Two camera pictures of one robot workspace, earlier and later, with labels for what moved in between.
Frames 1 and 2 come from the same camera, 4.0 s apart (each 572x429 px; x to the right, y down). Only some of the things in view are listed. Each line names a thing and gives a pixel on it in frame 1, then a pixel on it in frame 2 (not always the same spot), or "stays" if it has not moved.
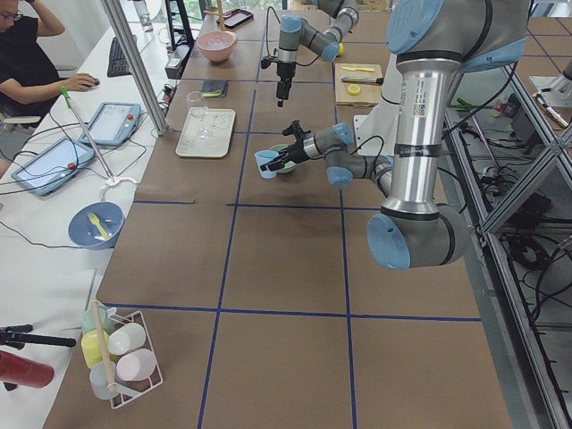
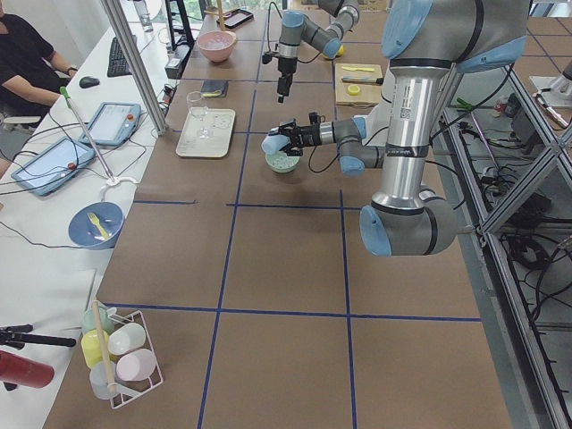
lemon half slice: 353,89 stays
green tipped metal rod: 68,100 stays
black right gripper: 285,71 stays
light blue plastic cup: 263,157 to 273,143
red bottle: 18,370 stays
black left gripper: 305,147 to 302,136
